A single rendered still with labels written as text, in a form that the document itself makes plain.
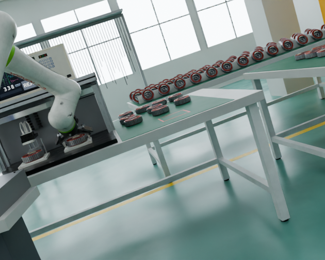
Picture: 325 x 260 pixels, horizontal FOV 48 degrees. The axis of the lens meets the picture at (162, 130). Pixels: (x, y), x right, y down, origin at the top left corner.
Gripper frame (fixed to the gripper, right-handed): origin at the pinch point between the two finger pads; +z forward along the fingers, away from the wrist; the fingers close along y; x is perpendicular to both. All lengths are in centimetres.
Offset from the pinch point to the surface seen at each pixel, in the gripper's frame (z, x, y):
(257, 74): 49, -17, -132
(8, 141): 17.7, -20.2, 39.1
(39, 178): -19.4, 18.8, 19.9
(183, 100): 25, -9, -69
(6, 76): -9, -45, 23
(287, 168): 76, 51, -131
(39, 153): -2.9, 1.3, 20.1
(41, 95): -3.9, -30.2, 10.1
